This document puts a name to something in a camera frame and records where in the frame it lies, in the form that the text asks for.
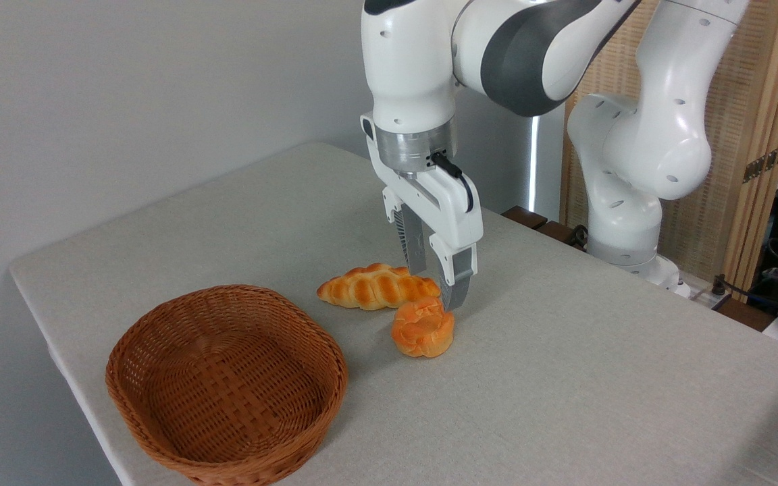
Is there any dark brown wooden block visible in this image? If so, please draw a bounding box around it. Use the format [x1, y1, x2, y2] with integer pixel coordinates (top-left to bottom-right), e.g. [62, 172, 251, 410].
[538, 221, 587, 252]
[501, 206, 548, 230]

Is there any long braided bread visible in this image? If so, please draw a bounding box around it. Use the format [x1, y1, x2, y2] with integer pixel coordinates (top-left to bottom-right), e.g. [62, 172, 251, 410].
[316, 263, 442, 311]

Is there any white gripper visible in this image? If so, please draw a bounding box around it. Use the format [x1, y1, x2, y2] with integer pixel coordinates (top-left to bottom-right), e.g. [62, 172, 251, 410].
[365, 135, 484, 312]

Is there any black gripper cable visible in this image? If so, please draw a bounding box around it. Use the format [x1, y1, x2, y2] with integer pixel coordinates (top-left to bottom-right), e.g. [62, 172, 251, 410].
[430, 152, 475, 211]

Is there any metal screen hinge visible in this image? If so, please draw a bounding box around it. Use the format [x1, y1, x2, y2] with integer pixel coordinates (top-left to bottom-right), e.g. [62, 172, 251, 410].
[742, 142, 778, 184]

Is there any brown wicker basket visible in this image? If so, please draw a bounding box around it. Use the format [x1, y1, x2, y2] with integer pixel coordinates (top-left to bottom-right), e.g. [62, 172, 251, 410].
[105, 284, 348, 486]

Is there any round orange bread roll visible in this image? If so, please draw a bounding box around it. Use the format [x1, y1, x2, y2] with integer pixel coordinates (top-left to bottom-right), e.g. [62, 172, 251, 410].
[391, 297, 456, 358]

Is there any grey tablecloth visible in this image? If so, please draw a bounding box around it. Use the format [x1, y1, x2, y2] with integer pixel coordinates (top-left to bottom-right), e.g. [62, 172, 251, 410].
[9, 142, 778, 486]

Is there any wooden bamboo folding screen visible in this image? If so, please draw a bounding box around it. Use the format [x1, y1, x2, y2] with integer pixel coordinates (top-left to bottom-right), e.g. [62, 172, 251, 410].
[560, 0, 778, 291]

